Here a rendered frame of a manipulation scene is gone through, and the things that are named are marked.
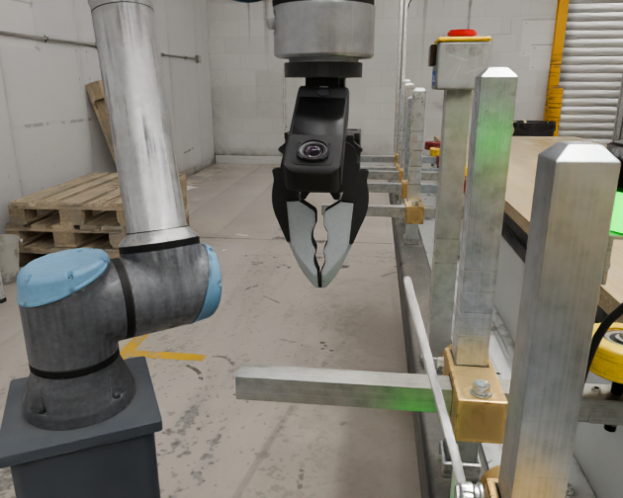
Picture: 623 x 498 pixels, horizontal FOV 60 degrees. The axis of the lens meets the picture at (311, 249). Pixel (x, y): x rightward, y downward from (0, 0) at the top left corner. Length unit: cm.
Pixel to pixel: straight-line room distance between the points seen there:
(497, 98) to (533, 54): 772
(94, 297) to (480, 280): 63
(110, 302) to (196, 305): 15
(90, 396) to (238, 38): 753
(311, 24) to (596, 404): 48
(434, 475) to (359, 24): 52
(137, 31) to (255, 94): 719
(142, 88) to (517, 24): 746
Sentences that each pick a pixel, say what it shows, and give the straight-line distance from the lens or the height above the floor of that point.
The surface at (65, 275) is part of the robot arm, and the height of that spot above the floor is 87.
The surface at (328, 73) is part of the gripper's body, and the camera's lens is 48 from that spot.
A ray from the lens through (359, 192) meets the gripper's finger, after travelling 50.
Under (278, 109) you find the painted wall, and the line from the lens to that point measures 818.
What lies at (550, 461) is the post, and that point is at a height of 92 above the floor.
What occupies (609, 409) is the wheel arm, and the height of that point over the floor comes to 83.
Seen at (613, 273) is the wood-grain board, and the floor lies 90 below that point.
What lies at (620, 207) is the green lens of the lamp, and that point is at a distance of 35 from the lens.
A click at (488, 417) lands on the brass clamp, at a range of 60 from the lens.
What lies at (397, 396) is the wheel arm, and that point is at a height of 83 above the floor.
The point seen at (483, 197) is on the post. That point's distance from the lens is 59.
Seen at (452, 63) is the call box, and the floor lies 119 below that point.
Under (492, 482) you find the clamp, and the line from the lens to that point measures 46.
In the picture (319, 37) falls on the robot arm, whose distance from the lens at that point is 47.
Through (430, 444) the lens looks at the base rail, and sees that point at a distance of 78.
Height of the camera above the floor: 116
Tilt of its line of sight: 17 degrees down
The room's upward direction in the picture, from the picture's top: straight up
